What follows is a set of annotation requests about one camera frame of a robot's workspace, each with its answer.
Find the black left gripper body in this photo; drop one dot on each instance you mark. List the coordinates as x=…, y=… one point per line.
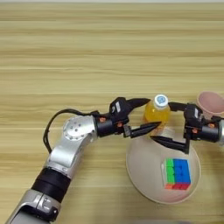
x=109, y=127

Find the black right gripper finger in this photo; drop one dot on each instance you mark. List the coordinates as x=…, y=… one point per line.
x=170, y=143
x=178, y=106

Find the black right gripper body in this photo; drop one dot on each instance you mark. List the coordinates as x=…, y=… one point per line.
x=205, y=132

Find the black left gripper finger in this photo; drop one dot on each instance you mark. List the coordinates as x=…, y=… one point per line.
x=138, y=102
x=145, y=129

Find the orange juice bottle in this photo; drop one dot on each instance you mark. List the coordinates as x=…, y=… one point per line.
x=157, y=113

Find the pink plastic cup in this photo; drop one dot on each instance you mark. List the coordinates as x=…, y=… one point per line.
x=211, y=102

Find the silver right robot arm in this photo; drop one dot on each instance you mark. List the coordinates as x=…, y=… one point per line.
x=221, y=132

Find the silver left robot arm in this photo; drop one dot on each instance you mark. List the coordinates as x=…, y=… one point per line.
x=70, y=143

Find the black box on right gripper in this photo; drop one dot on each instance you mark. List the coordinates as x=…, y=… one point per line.
x=193, y=114

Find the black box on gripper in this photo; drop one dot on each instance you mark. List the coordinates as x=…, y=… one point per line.
x=119, y=108
x=193, y=114

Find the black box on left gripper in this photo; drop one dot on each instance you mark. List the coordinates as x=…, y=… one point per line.
x=119, y=108

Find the colourful puzzle cube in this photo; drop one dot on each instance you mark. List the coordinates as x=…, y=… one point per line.
x=178, y=174

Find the beige round plate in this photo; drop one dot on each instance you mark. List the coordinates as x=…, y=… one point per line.
x=145, y=175

